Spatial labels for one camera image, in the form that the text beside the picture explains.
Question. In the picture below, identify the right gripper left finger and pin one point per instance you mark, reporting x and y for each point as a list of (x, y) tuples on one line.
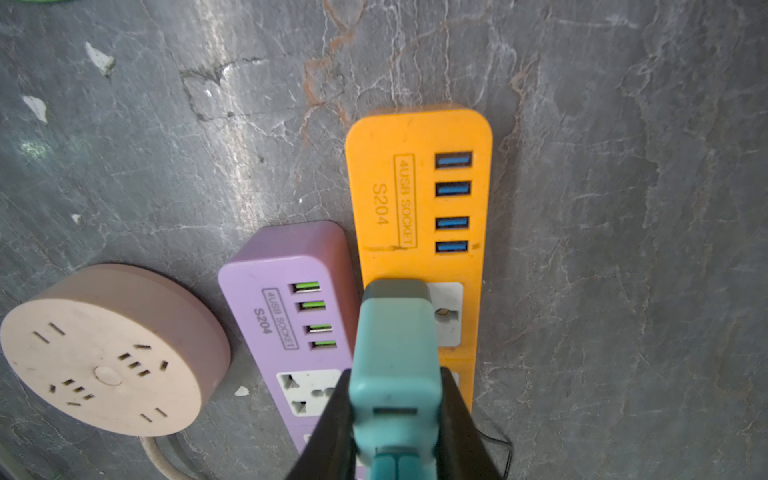
[(331, 452)]

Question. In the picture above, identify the purple power strip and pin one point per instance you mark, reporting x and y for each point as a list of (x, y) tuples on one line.
[(292, 292)]

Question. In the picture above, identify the teal USB charger plug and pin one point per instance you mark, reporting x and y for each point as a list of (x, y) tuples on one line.
[(395, 386)]

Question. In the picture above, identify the orange power strip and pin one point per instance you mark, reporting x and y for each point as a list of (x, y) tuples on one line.
[(419, 183)]

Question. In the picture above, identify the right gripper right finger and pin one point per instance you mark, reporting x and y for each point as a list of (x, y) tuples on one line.
[(460, 450)]

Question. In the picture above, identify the pink round power strip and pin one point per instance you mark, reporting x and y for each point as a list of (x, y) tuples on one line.
[(120, 348)]

